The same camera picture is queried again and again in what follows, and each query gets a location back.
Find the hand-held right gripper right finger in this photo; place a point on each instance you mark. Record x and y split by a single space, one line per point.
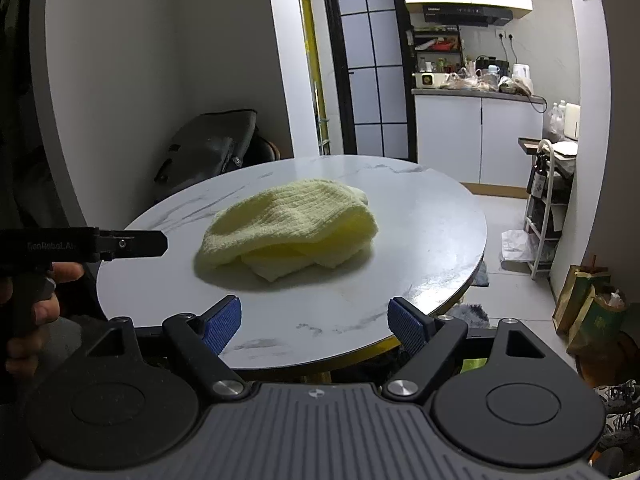
407 327

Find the sneaker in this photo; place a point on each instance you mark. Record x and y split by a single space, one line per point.
620 400

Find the yellow towel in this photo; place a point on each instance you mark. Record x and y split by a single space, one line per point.
290 215

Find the green paper bag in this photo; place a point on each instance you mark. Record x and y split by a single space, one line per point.
597 317

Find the yellow pipe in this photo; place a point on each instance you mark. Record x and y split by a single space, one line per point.
310 35

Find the black glass panel door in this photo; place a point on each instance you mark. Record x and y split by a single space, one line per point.
370 95

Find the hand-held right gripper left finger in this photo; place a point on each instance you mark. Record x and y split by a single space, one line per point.
222 325

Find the white kettle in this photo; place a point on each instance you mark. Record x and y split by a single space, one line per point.
520 71

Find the black range hood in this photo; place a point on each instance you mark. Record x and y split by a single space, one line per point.
467 14

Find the white base cabinet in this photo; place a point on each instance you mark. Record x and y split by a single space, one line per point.
450 135

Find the wall socket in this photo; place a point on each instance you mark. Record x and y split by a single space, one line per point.
505 35

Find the person's left hand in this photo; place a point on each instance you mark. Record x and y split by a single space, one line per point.
50 307

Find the brown paper bag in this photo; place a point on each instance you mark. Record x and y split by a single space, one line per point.
575 285

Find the white plastic bag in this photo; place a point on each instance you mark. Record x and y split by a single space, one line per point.
517 246

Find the grey fluffy slipper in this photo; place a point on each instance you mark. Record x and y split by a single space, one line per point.
470 314

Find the black spice rack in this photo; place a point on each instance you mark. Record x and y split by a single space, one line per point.
440 45

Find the brown chair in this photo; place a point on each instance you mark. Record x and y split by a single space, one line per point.
262 150

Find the grey bag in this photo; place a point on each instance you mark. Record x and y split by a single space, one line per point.
205 150

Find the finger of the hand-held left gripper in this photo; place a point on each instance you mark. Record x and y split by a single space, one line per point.
140 244

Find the white trolley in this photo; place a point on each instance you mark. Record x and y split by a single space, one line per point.
539 260

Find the cream box appliance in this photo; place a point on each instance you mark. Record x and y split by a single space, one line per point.
432 80

